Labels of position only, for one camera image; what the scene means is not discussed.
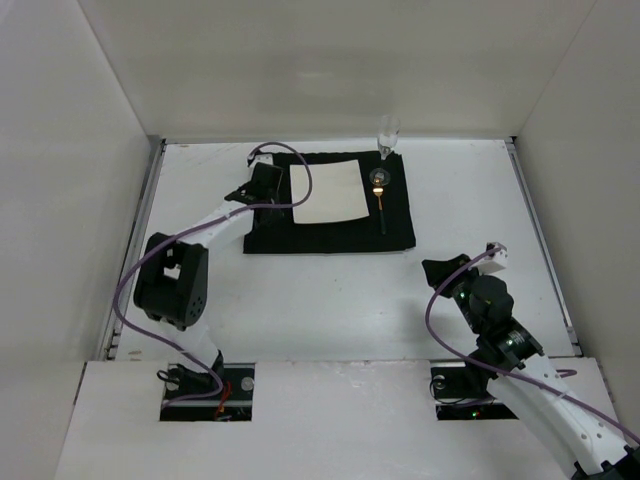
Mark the white square plate black rim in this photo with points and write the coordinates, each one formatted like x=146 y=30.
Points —
x=338 y=195

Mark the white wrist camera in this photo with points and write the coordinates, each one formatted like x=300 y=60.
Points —
x=259 y=158
x=496 y=261

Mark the clear wine glass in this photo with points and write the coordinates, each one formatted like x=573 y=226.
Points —
x=387 y=138

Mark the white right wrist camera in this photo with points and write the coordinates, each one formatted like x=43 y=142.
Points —
x=496 y=261

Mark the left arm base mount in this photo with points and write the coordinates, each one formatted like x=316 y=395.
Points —
x=197 y=397

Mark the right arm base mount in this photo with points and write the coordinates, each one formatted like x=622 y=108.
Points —
x=459 y=393

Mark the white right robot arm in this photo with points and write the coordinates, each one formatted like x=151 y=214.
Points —
x=510 y=365

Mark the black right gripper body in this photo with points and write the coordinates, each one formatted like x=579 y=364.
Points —
x=451 y=273

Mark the gold fork green handle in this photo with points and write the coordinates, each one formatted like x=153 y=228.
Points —
x=378 y=191

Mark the black cloth placemat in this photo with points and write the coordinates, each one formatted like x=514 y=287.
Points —
x=284 y=237

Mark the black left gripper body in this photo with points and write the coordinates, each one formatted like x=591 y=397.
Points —
x=267 y=185

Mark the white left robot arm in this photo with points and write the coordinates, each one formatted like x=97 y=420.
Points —
x=173 y=279

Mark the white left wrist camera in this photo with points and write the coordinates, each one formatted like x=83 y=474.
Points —
x=259 y=158

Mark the gold knife green handle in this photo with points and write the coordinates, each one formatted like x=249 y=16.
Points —
x=264 y=218

